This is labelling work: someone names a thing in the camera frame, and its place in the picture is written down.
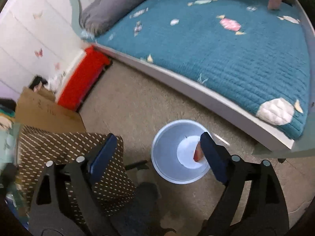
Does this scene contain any red snack wrapper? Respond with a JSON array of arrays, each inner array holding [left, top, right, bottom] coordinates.
[[193, 142, 204, 162]]

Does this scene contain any light blue plastic trash bin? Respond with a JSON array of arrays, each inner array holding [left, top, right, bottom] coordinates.
[[151, 119, 210, 184]]

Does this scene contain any brown polka dot tablecloth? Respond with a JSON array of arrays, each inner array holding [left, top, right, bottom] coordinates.
[[17, 126, 136, 217]]

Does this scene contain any cardboard box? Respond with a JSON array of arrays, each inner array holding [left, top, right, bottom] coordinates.
[[15, 87, 86, 133]]

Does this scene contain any red storage bench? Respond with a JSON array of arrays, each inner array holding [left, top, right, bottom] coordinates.
[[56, 46, 112, 111]]

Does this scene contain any teal quilted mattress cover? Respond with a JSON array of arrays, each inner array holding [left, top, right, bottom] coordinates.
[[95, 0, 311, 140]]

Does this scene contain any white wardrobe with butterflies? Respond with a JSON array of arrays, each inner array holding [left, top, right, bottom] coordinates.
[[1, 0, 86, 97]]

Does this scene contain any grey folded duvet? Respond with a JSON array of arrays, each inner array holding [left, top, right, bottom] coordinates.
[[80, 0, 146, 36]]

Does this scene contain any white bed frame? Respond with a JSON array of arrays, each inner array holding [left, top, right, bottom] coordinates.
[[92, 43, 294, 152]]

